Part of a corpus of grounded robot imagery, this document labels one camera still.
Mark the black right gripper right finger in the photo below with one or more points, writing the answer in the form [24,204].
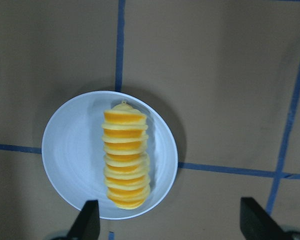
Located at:
[256,224]

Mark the striped bread roll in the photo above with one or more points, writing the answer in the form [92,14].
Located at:
[127,163]

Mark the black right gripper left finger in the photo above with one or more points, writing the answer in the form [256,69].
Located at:
[87,224]

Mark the light blue round plate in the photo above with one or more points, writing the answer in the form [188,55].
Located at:
[72,153]

